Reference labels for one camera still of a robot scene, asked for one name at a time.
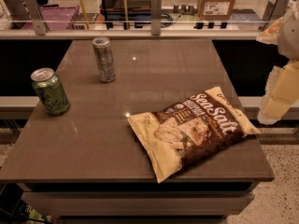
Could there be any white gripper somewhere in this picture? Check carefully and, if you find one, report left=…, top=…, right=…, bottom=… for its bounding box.
left=256, top=1, right=299, bottom=125

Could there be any green soda can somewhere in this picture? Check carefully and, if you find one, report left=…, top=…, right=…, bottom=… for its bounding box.
left=31, top=67, right=70, bottom=116

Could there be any silver blue energy drink can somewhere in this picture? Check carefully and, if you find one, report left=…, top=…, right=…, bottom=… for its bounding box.
left=93, top=37, right=116, bottom=82

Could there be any brown cardboard box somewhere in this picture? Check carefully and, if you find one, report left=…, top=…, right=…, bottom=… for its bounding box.
left=197, top=0, right=235, bottom=20

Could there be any sea salt chips bag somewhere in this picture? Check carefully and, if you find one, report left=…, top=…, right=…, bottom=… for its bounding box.
left=128, top=87, right=259, bottom=183

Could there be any yellow pole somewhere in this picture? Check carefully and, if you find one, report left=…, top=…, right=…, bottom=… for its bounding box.
left=79, top=0, right=90, bottom=30

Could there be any grey table with drawers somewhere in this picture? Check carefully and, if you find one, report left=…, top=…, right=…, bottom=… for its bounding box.
left=0, top=39, right=274, bottom=224

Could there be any purple plastic crate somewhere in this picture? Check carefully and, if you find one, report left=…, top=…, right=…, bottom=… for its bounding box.
left=21, top=5, right=80, bottom=31

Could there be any right metal railing post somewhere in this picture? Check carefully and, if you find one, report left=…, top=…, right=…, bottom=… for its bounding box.
left=263, top=0, right=299, bottom=33

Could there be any metal railing post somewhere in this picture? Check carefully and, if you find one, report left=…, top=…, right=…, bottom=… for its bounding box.
left=23, top=0, right=48, bottom=35
left=150, top=0, right=162, bottom=35
left=263, top=0, right=299, bottom=33

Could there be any middle metal railing post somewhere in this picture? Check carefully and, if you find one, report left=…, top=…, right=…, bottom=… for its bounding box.
left=150, top=0, right=162, bottom=35

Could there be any left metal railing post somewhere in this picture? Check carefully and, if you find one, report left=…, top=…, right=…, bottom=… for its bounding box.
left=23, top=0, right=48, bottom=35

